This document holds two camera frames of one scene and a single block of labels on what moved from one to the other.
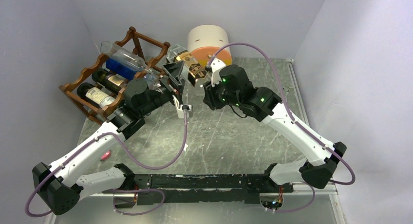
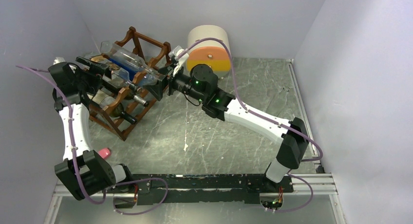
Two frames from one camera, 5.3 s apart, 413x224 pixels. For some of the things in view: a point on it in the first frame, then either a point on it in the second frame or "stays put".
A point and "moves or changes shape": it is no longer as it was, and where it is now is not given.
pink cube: (106, 155) stays put
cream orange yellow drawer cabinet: (204, 41) stays put
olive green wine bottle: (114, 81) moves or changes shape
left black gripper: (174, 70) -> (95, 73)
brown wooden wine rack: (100, 85) stays put
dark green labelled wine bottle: (96, 96) stays put
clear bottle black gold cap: (176, 52) moves or changes shape
